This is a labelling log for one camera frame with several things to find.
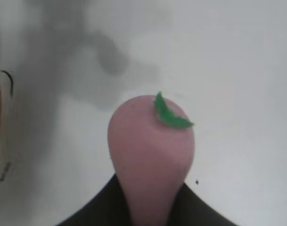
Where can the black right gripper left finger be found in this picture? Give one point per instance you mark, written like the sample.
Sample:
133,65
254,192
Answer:
105,207

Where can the pink toy peach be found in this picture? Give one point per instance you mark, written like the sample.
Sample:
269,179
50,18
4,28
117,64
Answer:
150,150

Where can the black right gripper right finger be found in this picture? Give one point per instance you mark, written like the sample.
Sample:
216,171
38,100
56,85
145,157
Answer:
192,209

